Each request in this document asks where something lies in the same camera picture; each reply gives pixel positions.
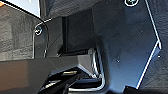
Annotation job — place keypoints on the thick grey robot torso limb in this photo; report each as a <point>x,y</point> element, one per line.
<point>40,66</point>

